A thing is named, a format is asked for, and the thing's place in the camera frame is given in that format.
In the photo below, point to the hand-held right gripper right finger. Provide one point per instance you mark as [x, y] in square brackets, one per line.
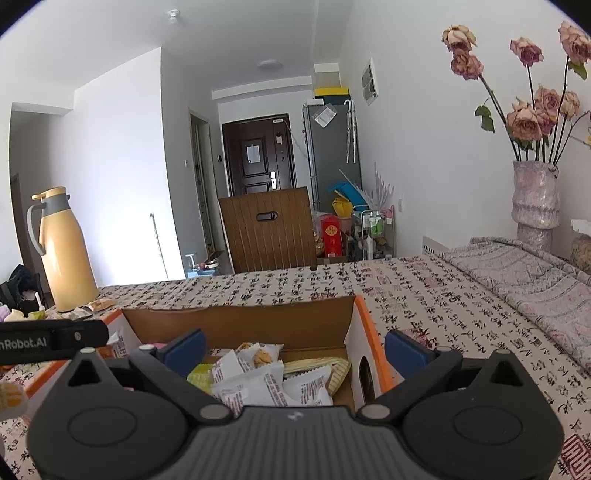
[406, 353]

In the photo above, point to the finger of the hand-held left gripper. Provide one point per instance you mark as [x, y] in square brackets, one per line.
[90, 334]

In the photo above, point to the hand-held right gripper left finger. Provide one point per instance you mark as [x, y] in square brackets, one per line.
[184, 350]

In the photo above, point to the white red-text snack packet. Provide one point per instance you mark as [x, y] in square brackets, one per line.
[226, 364]
[254, 392]
[307, 387]

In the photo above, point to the red cardboard box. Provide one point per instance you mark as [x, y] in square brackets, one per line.
[231, 318]

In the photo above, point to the white cookie picture packet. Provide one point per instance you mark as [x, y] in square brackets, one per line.
[261, 355]

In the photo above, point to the small green snack packet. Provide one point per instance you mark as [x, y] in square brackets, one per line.
[38, 314]

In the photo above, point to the small orange snack packet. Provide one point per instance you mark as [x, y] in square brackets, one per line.
[101, 304]

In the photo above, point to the cream speckled blurred object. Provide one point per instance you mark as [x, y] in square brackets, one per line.
[11, 399]

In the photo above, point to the black bag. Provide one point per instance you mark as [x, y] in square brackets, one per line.
[21, 284]

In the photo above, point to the yellow thermos jug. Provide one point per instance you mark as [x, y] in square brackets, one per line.
[64, 249]

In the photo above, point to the mop pole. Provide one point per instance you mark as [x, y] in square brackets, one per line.
[159, 244]

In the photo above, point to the white radiator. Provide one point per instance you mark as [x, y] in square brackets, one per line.
[436, 244]

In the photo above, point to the folded grey patterned cloth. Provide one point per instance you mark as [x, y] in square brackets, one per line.
[521, 277]

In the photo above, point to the red gift box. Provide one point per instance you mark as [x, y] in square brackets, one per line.
[331, 235]

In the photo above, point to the yellow bag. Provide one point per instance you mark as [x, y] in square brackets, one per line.
[341, 207]

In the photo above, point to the white dried pampas grass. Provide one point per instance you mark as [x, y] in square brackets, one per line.
[379, 189]

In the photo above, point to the blue plastic bin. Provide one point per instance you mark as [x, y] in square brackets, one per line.
[346, 191]

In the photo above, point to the pink textured vase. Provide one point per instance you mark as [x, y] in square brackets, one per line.
[535, 203]

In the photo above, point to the dark entrance door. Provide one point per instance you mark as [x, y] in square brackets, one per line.
[254, 157]

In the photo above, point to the grey refrigerator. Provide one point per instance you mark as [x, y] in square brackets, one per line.
[328, 157]

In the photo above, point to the dried rose bouquet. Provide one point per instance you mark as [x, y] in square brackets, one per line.
[526, 120]

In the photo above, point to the yellow black box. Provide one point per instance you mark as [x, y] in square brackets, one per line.
[331, 91]

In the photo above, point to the plain cardboard carton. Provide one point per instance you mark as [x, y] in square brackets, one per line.
[327, 74]

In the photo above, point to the round ceiling lamp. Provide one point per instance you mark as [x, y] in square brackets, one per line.
[269, 64]

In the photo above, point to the ceiling smoke detector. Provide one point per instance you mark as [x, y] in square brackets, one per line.
[174, 15]

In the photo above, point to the white wall electrical panel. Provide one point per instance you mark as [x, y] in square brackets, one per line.
[370, 81]

